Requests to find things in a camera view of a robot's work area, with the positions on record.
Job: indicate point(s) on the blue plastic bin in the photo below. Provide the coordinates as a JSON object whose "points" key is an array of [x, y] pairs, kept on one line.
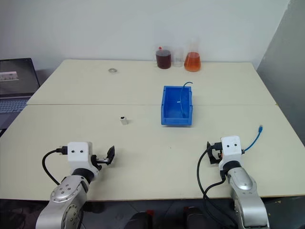
{"points": [[177, 107]]}

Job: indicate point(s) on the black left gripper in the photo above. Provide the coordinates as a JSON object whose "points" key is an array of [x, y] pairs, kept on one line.
{"points": [[99, 162]]}

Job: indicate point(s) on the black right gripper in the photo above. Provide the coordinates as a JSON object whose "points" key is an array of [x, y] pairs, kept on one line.
{"points": [[216, 149]]}

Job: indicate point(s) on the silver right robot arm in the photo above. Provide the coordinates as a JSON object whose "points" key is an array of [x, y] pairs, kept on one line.
{"points": [[245, 198]]}

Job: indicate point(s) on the small white adapter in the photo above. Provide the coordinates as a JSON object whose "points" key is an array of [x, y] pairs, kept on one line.
{"points": [[124, 120]]}

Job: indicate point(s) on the beaker with dark red liquid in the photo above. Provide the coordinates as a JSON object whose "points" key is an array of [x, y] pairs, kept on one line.
{"points": [[163, 59]]}

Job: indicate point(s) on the grey laptop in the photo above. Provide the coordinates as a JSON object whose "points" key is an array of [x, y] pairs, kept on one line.
{"points": [[14, 93]]}

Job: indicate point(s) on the empty clear glass beaker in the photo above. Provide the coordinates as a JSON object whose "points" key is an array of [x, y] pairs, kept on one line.
{"points": [[178, 58]]}

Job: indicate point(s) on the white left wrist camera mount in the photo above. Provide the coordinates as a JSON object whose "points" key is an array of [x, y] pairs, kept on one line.
{"points": [[78, 152]]}

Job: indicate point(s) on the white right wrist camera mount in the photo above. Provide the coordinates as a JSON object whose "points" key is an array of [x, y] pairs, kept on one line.
{"points": [[230, 150]]}

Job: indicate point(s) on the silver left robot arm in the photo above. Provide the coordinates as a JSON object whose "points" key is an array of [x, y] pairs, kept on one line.
{"points": [[69, 198]]}

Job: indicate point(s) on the dark rounded shape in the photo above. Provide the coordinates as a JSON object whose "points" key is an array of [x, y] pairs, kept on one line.
{"points": [[196, 218], [140, 220]]}

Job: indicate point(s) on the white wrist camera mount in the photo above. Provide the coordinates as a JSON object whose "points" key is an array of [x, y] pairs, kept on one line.
{"points": [[78, 152], [230, 150]]}

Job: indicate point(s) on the flask with orange liquid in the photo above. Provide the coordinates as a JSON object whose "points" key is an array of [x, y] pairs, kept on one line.
{"points": [[192, 62]]}

